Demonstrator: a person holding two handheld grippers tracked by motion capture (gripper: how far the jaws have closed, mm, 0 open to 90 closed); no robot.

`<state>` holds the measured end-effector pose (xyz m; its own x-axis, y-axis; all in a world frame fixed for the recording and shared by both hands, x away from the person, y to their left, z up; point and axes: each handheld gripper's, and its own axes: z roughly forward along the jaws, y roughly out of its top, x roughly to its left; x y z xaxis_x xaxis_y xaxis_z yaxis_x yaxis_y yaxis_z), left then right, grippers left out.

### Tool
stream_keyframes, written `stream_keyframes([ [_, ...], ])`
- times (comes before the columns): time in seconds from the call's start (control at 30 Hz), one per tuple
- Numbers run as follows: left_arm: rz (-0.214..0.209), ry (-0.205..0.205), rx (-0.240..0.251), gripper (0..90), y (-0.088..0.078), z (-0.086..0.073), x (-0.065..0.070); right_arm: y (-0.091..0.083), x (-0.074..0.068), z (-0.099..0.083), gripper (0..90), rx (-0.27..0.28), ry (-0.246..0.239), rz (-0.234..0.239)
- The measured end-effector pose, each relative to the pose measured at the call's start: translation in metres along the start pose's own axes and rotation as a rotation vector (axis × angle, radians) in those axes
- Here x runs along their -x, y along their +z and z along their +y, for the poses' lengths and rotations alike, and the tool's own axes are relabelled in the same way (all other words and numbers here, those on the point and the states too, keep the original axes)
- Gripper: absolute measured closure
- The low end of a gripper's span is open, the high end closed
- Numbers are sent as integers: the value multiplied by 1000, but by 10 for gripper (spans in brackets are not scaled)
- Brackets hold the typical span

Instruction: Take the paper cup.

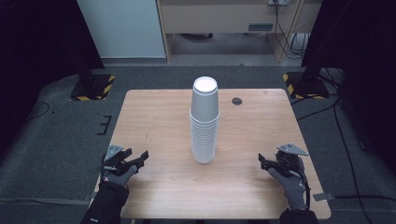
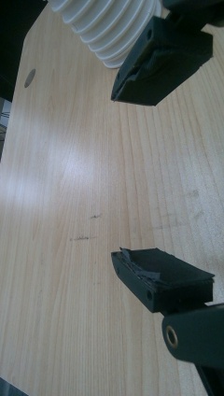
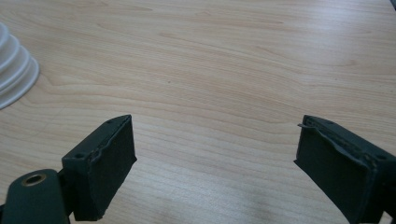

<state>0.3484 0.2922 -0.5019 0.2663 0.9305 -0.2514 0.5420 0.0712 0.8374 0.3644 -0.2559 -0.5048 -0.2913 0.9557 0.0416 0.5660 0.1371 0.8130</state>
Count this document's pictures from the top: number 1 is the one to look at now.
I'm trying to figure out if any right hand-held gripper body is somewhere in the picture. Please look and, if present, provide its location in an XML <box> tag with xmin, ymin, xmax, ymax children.
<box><xmin>267</xmin><ymin>142</ymin><xmax>310</xmax><ymax>179</ymax></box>

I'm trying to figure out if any bundle of hanging black cables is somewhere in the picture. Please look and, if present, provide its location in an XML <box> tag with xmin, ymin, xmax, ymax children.
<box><xmin>273</xmin><ymin>0</ymin><xmax>310</xmax><ymax>61</ymax></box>

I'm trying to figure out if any light wooden desk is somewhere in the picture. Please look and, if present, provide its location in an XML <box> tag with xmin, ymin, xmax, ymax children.
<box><xmin>156</xmin><ymin>0</ymin><xmax>322</xmax><ymax>64</ymax></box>

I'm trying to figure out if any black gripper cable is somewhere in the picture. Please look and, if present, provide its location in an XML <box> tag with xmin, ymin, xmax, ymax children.
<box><xmin>290</xmin><ymin>161</ymin><xmax>312</xmax><ymax>210</ymax></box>

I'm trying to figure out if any black curtain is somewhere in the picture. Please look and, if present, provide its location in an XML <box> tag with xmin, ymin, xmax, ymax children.
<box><xmin>0</xmin><ymin>0</ymin><xmax>106</xmax><ymax>158</ymax></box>
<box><xmin>300</xmin><ymin>0</ymin><xmax>396</xmax><ymax>175</ymax></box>

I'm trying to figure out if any black floor cable loop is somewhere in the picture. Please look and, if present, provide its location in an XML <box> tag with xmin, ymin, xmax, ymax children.
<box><xmin>25</xmin><ymin>100</ymin><xmax>51</xmax><ymax>121</ymax></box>

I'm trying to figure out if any white cabinet panel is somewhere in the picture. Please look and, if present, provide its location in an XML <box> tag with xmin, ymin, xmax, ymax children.
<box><xmin>76</xmin><ymin>0</ymin><xmax>167</xmax><ymax>60</ymax></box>

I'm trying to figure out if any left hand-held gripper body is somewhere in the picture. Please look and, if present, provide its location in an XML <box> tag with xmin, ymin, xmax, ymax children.
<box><xmin>102</xmin><ymin>144</ymin><xmax>138</xmax><ymax>175</ymax></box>

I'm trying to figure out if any person's left hand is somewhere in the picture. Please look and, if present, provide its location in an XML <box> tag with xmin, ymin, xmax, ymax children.
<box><xmin>99</xmin><ymin>163</ymin><xmax>139</xmax><ymax>189</ymax></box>

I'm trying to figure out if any stack of white paper cups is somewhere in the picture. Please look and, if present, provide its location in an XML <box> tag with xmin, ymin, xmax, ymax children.
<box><xmin>189</xmin><ymin>112</ymin><xmax>220</xmax><ymax>165</ymax></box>

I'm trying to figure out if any black hazard-striped stand base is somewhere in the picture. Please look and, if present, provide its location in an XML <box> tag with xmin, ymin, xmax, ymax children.
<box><xmin>69</xmin><ymin>72</ymin><xmax>117</xmax><ymax>102</ymax></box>
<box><xmin>282</xmin><ymin>71</ymin><xmax>331</xmax><ymax>101</ymax></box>

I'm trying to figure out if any long black floor cable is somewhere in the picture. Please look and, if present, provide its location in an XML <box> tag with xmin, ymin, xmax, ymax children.
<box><xmin>332</xmin><ymin>92</ymin><xmax>396</xmax><ymax>224</ymax></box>

